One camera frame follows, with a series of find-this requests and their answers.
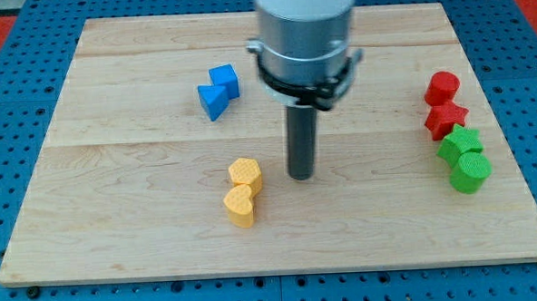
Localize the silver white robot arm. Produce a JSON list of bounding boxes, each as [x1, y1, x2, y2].
[[247, 0, 362, 111]]

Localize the red star block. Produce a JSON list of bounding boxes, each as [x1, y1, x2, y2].
[[425, 100, 469, 141]]

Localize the yellow hexagon block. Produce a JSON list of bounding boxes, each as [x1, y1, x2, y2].
[[229, 158, 263, 196]]

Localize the blue triangle block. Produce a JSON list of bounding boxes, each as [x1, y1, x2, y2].
[[197, 85, 229, 121]]

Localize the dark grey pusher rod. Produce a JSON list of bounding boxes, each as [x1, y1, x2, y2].
[[286, 107, 317, 180]]

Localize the black clamp ring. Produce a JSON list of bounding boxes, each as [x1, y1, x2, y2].
[[255, 50, 356, 115]]

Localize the green cylinder block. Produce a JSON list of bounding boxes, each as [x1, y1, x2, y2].
[[449, 152, 492, 194]]

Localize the wooden board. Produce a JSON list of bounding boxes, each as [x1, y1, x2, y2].
[[0, 4, 537, 287]]

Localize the yellow heart block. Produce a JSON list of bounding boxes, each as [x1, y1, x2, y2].
[[223, 184, 255, 228]]

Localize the blue cube block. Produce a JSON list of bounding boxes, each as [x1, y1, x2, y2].
[[209, 64, 239, 100]]

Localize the green star block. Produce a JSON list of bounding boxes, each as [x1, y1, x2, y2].
[[436, 124, 483, 168]]

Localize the red cylinder block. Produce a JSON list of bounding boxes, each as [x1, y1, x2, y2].
[[425, 71, 461, 106]]

